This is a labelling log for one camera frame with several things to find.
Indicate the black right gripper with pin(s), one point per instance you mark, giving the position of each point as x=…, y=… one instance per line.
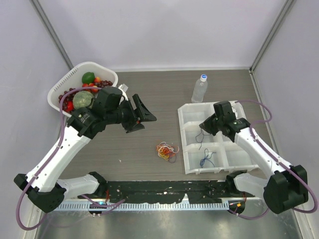
x=206, y=125

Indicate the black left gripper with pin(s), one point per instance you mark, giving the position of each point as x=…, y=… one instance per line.
x=134, y=123

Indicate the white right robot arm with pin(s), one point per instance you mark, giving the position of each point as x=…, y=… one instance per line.
x=285, y=186

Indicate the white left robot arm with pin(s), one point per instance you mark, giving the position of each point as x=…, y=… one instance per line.
x=43, y=186

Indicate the white compartment tray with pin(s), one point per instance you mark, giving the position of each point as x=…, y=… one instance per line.
x=203, y=152

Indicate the clear plastic water bottle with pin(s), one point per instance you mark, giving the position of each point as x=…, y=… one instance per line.
x=199, y=89

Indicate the red yellow peaches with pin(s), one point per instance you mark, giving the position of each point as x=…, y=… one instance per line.
x=96, y=83

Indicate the green striped melon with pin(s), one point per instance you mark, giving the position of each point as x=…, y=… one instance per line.
x=83, y=99

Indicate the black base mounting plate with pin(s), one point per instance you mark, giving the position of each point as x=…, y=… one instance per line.
x=168, y=192

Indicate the green lime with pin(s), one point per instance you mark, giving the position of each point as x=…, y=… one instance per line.
x=88, y=78

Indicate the white plastic fruit basket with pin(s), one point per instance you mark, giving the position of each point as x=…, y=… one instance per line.
x=73, y=79

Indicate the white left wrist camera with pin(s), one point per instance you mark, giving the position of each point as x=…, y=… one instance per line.
x=124, y=88

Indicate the white slotted cable duct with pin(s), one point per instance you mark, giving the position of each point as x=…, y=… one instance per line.
x=82, y=205

